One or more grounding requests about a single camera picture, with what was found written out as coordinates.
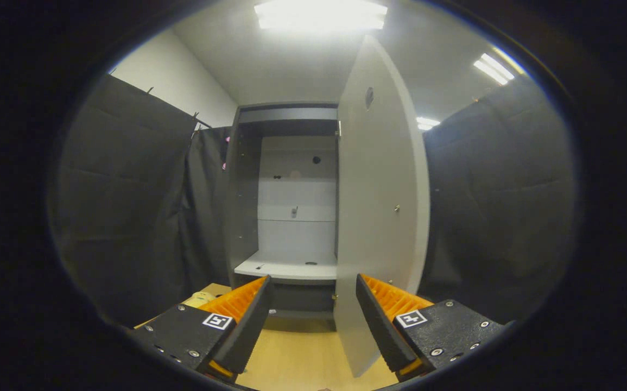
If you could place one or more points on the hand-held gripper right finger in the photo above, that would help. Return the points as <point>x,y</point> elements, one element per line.
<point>381,326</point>

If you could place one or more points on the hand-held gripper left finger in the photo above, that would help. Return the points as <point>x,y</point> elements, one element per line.
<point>248,326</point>

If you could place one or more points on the yellow plush toy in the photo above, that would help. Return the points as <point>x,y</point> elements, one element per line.
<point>200,300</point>

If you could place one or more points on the dark grey cabinet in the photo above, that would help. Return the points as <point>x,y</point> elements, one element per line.
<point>242,217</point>

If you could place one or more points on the black backdrop cloth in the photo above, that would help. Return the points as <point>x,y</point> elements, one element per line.
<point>123,217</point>

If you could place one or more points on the small ceiling light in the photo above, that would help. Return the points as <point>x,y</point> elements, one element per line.
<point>427,123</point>

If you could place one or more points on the twin strip ceiling light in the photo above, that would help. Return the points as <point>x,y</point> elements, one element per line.
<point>493,69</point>

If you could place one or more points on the large ceiling light panel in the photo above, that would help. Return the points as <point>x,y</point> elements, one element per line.
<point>321,15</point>

